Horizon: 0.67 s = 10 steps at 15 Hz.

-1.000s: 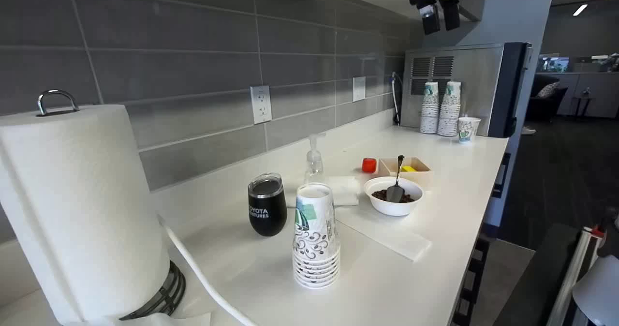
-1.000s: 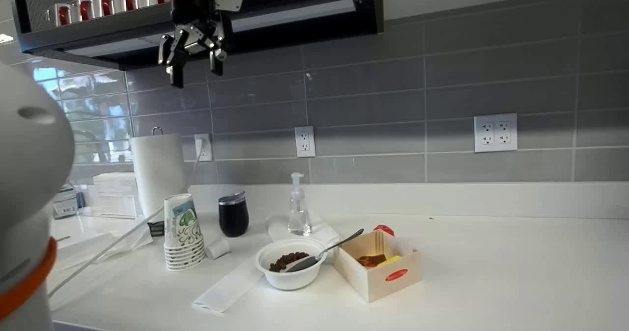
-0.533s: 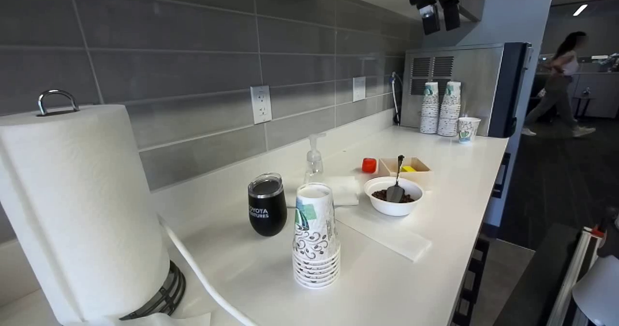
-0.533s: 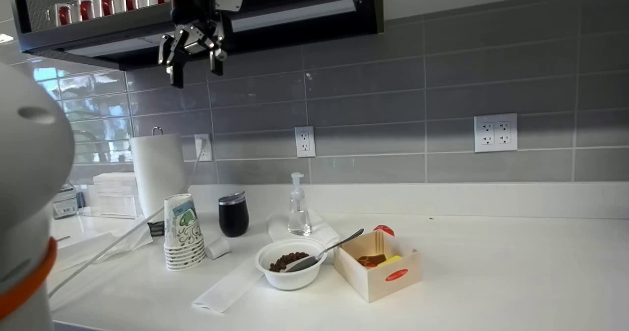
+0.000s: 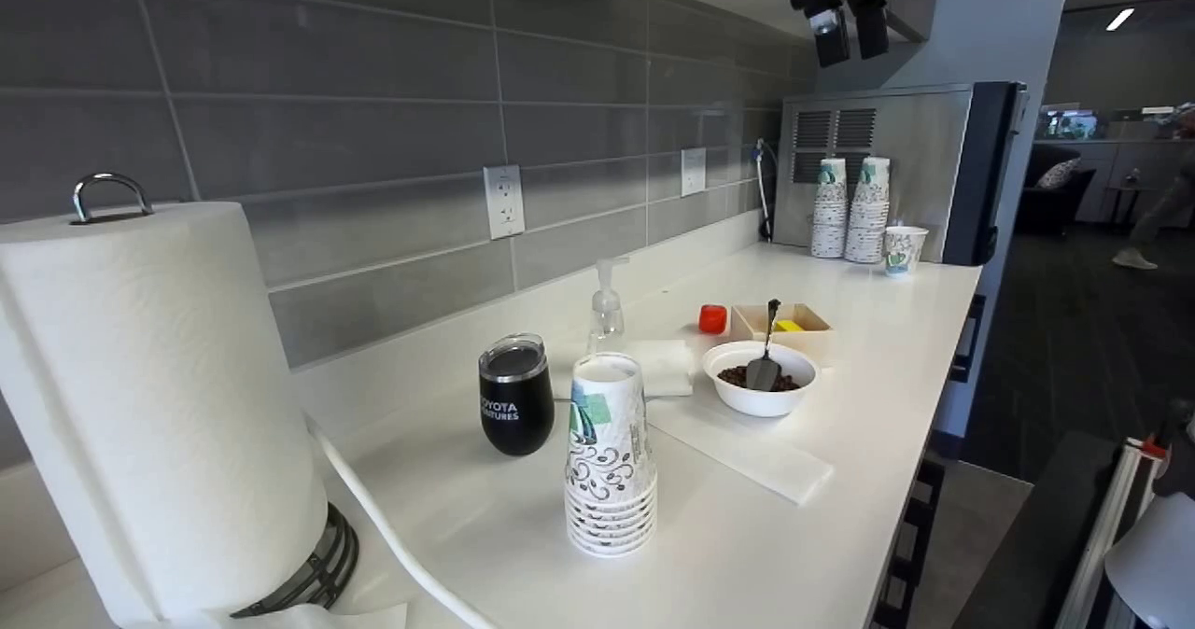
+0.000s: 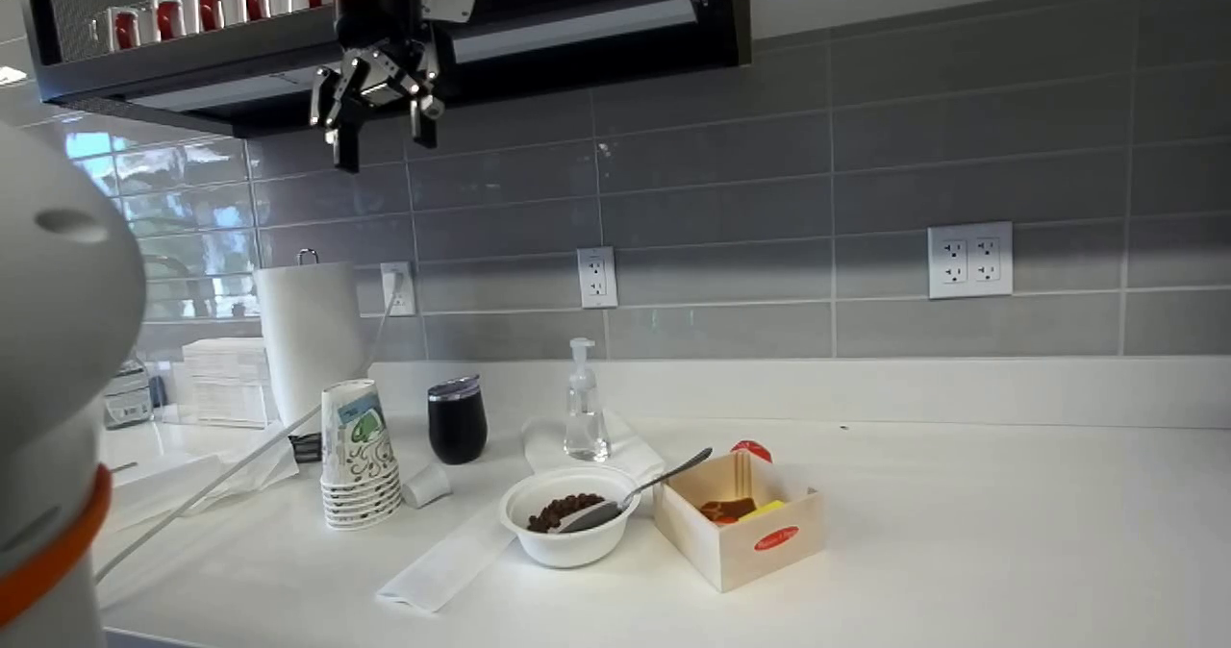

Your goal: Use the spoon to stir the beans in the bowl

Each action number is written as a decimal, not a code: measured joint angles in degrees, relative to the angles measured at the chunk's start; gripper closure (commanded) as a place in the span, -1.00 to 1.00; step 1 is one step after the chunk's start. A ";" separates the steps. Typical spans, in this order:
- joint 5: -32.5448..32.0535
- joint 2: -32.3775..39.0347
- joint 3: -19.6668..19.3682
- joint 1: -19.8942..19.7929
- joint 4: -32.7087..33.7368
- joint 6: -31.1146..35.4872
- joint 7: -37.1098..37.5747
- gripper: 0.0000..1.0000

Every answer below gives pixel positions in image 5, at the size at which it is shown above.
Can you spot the silver and black countertop appliance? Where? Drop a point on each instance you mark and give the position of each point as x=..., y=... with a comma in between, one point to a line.
x=924, y=172

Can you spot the person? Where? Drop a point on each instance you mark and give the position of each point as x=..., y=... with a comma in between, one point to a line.
x=1167, y=209

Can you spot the grey office counter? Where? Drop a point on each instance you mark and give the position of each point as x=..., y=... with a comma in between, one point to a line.
x=1134, y=158

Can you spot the white bowl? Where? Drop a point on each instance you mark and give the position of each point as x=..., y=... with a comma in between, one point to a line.
x=761, y=403

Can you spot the clear pump sanitizer bottle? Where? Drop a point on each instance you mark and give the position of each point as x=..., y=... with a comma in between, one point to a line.
x=607, y=316

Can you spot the ceiling light strip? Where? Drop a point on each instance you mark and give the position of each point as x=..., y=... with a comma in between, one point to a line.
x=1120, y=20

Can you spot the black insulated tumbler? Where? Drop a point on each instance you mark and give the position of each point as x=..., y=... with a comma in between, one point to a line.
x=516, y=405

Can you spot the dark spoon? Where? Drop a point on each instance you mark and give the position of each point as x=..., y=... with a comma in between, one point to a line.
x=763, y=374

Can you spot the white paper towel roll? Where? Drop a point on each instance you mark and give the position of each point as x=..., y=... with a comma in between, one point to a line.
x=159, y=405

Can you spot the white wall socket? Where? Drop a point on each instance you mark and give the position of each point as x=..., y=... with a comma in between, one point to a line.
x=694, y=172
x=504, y=202

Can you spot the dark armchair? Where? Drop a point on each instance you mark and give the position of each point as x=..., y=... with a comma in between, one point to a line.
x=1046, y=209

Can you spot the small red cup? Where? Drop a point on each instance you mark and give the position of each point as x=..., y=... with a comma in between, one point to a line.
x=712, y=319

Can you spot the shallow wooden box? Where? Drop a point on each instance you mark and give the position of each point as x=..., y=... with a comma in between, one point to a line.
x=812, y=335

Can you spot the single patterned paper cup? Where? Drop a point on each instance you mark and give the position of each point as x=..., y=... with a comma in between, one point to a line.
x=904, y=251

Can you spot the monitor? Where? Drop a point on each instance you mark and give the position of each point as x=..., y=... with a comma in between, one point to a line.
x=1071, y=123

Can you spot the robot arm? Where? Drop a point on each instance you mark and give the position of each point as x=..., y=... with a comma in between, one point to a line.
x=1158, y=568

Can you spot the folded white napkin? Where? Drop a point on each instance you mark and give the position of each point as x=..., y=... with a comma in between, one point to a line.
x=667, y=368

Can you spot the patterned cushion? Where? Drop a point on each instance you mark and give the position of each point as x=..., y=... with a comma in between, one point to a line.
x=1059, y=174

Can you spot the stand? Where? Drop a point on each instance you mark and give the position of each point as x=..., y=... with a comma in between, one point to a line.
x=1111, y=517

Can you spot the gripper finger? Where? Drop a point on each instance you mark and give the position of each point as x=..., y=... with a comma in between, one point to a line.
x=873, y=30
x=829, y=36

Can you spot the flat white paper towel sheet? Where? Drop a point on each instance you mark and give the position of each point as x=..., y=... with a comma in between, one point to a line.
x=747, y=456

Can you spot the yellow block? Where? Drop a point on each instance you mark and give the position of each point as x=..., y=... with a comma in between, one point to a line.
x=790, y=326

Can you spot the stack of patterned paper cups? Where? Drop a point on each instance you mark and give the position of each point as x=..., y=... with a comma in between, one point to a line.
x=609, y=461
x=868, y=223
x=829, y=218

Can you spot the dark beans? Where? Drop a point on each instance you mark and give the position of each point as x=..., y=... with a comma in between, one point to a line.
x=792, y=383

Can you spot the metal paper towel holder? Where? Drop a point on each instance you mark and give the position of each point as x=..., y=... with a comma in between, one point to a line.
x=322, y=564

